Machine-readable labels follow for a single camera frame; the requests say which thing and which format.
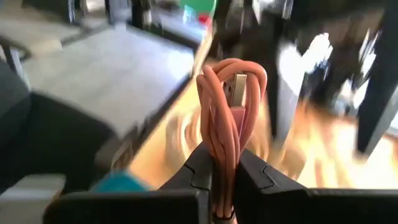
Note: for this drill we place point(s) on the green board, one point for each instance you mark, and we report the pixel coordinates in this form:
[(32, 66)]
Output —
[(199, 6)]

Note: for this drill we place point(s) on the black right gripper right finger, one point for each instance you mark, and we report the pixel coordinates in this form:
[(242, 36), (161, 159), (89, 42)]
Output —
[(267, 199)]

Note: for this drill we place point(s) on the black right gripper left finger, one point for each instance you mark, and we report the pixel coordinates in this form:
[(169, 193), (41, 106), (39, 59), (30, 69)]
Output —
[(186, 199)]

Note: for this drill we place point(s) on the blue plastic bin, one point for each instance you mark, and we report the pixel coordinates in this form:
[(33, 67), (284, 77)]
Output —
[(121, 183)]

